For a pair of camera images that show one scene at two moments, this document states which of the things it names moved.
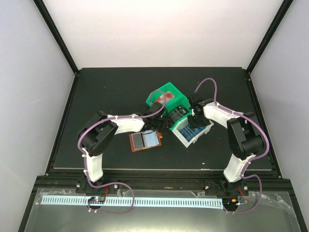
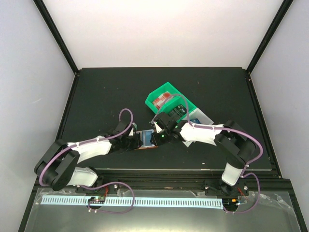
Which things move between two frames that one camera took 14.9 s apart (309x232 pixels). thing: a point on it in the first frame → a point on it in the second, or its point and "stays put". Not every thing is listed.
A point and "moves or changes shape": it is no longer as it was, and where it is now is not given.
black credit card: x=178 y=112 stays put
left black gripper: x=167 y=123 → x=137 y=143
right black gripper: x=192 y=124 → x=157 y=141
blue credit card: x=189 y=133 moves or changes shape
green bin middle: x=178 y=108 stays put
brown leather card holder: x=148 y=138 stays put
